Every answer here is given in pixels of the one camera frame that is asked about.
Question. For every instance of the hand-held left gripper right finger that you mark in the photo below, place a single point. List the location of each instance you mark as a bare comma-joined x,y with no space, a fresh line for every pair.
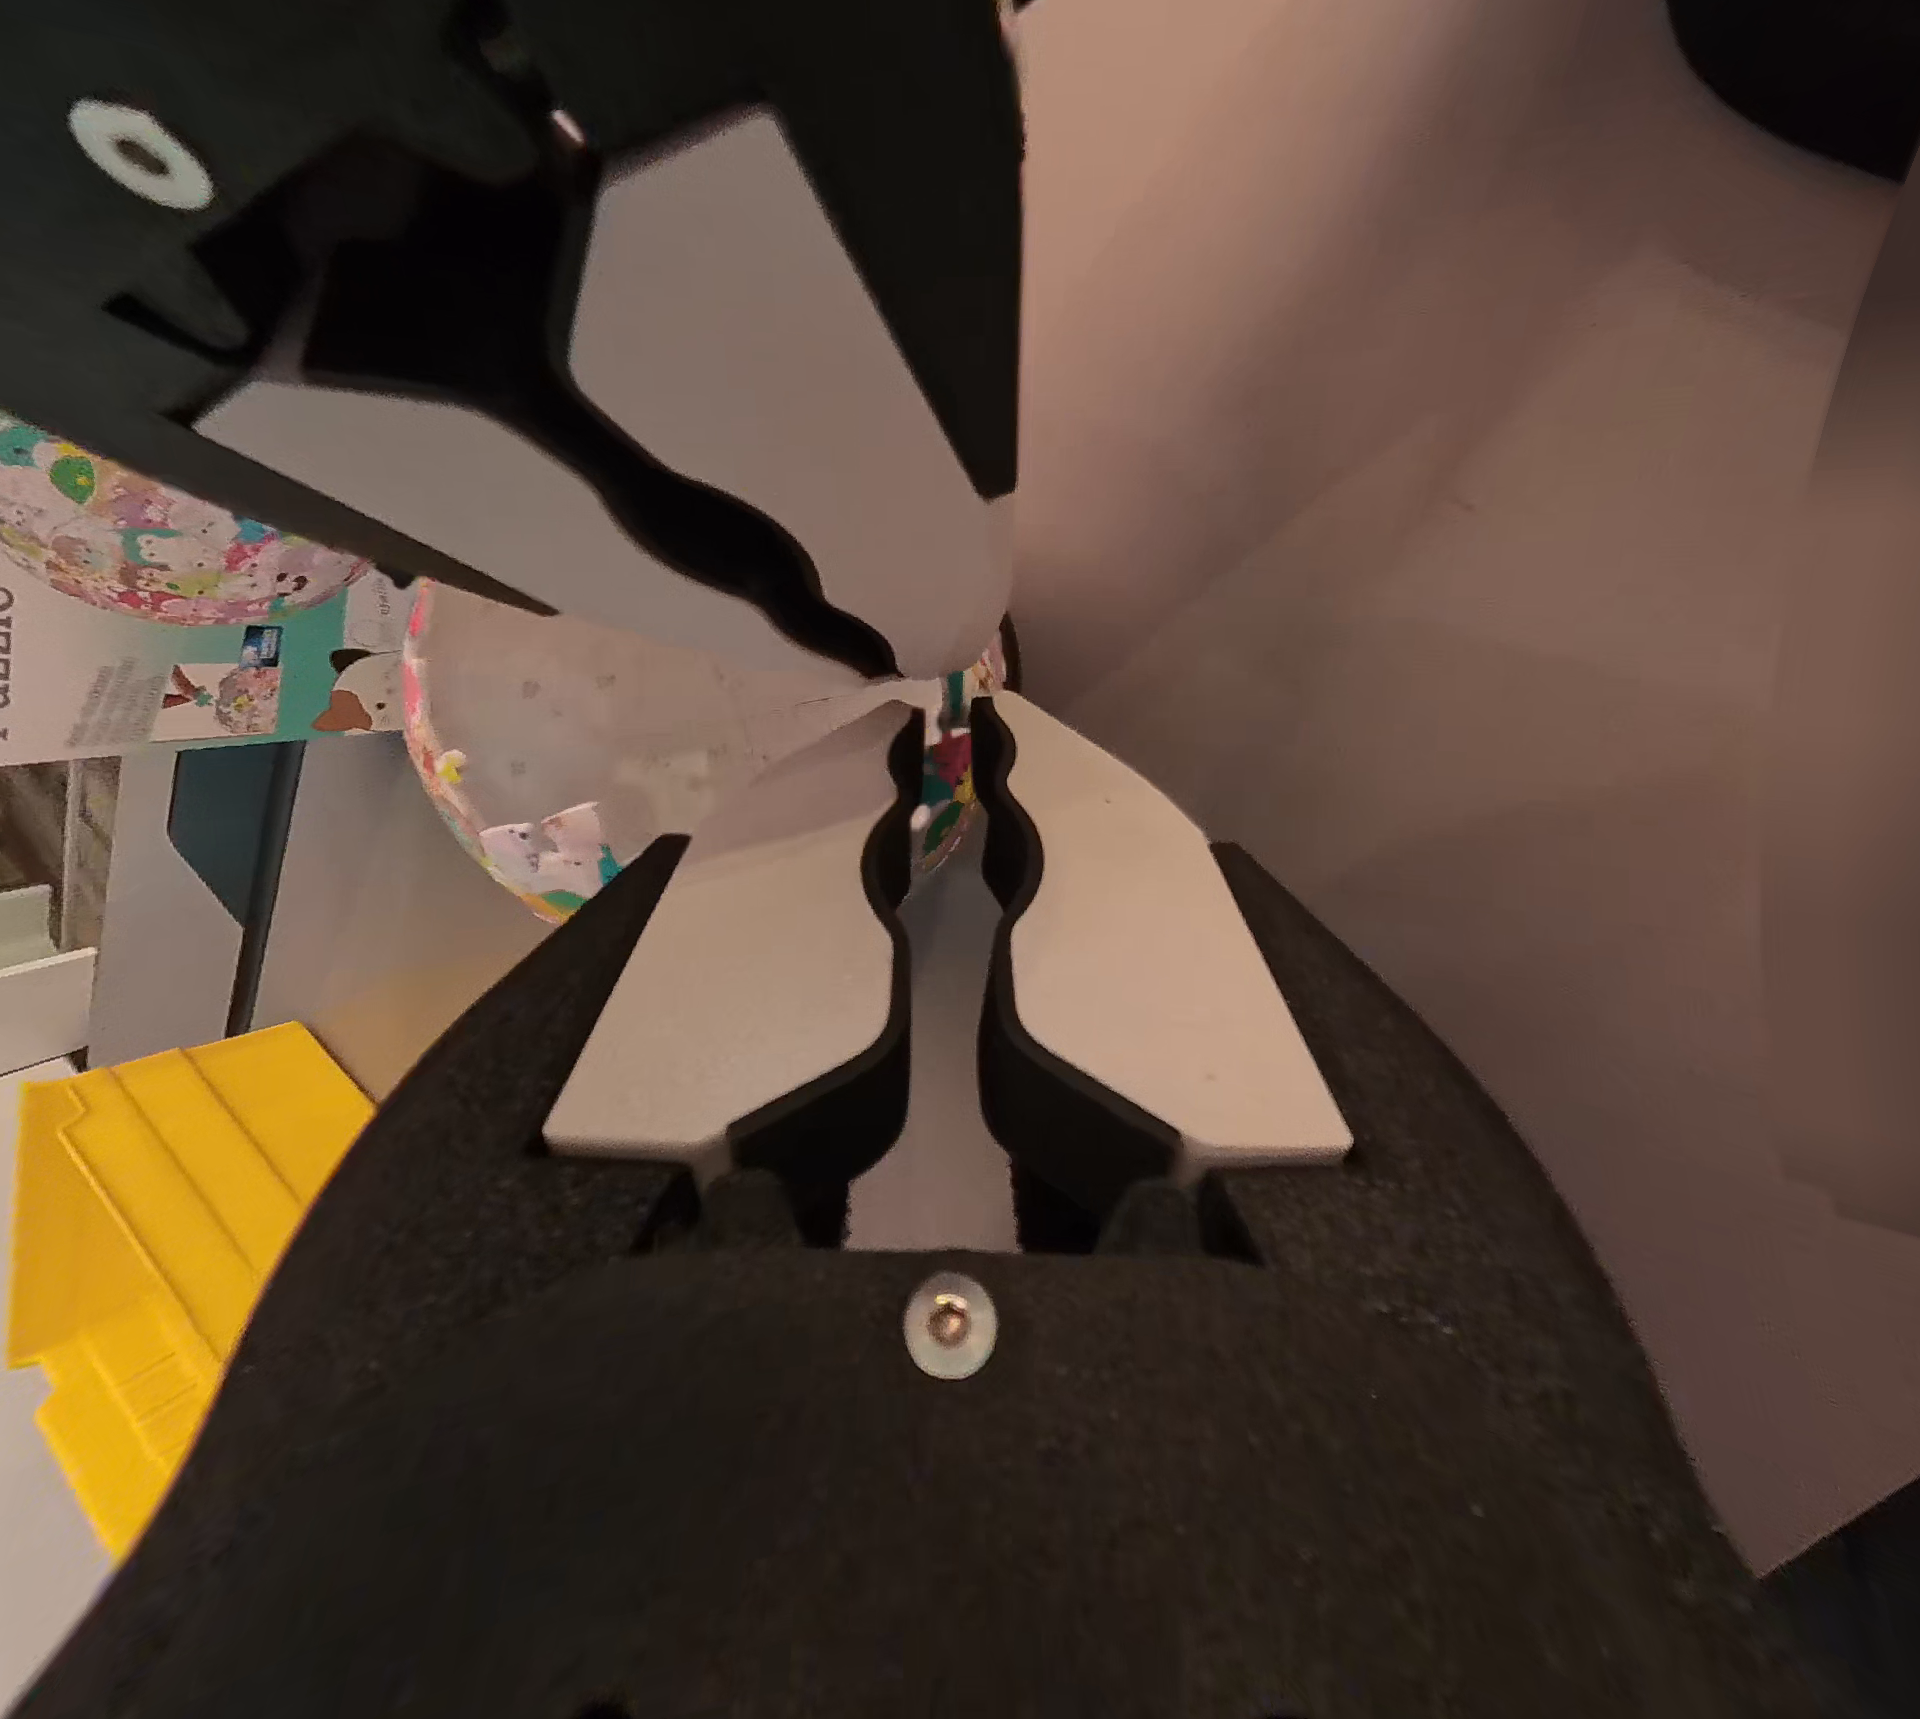
1171,998

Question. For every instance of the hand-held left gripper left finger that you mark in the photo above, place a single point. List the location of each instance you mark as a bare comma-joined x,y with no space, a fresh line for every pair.
737,998

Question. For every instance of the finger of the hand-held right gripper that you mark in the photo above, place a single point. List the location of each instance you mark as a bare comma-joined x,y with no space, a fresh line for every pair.
347,453
781,369

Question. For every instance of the colourful puzzle ball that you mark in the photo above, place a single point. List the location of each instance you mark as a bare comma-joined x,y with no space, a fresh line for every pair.
602,731

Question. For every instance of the puzzle box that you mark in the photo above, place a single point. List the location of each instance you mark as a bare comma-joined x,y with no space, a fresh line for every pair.
150,639

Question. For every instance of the yellow plastic bin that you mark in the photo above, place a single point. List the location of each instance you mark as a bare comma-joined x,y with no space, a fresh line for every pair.
165,1223

